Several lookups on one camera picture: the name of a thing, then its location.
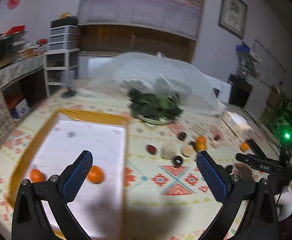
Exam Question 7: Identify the dark plum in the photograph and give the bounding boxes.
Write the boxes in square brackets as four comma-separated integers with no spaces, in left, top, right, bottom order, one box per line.
[172,155,183,167]
[225,165,233,174]
[177,132,187,141]
[188,141,195,148]

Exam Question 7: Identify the small beige cake chunk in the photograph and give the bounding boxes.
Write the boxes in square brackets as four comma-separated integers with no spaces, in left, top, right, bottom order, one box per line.
[211,140,220,148]

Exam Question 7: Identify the beige round cake chunk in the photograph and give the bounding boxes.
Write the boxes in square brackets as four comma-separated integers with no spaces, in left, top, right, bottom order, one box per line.
[181,145,196,158]

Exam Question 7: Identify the white gloved right hand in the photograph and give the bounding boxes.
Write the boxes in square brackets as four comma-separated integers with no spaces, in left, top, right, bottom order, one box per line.
[274,186,292,222]

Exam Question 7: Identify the small orange mandarin far right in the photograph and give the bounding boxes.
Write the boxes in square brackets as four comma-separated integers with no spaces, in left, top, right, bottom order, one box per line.
[239,142,249,152]

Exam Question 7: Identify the tissue paper pack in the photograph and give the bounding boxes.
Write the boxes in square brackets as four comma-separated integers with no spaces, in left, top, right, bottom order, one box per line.
[223,111,253,139]

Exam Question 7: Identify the red date right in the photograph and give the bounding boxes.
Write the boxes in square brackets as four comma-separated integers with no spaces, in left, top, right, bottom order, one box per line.
[214,134,221,141]

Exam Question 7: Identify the red date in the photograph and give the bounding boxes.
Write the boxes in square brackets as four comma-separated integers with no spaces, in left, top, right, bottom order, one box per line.
[214,134,221,141]
[146,145,157,155]

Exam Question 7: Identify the yellow taped foam box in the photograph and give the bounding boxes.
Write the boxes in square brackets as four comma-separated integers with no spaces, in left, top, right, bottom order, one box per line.
[9,109,128,239]

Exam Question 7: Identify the red date left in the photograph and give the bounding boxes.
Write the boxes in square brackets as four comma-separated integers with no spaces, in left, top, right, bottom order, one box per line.
[146,145,157,155]

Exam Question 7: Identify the plate of green spinach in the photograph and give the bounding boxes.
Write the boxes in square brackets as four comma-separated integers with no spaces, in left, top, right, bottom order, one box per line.
[123,79,183,125]

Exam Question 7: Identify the white mesh food cover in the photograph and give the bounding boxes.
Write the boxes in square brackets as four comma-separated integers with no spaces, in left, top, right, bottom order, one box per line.
[85,52,226,116]

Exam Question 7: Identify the framed calligraphy picture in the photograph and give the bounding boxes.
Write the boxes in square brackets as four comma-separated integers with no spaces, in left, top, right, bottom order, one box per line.
[218,0,247,40]

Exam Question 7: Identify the side counter with cloth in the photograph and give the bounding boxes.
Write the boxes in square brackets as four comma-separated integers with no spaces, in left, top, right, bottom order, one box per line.
[0,52,48,120]

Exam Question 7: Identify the white plastic drawer tower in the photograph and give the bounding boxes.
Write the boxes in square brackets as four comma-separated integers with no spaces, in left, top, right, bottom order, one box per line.
[44,16,79,96]

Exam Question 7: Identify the large wall painting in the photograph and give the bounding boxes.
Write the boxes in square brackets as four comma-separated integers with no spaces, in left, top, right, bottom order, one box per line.
[78,0,205,40]

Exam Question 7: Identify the red paper wall decoration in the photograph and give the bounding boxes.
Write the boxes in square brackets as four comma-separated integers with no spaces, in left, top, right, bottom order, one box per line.
[7,0,21,10]

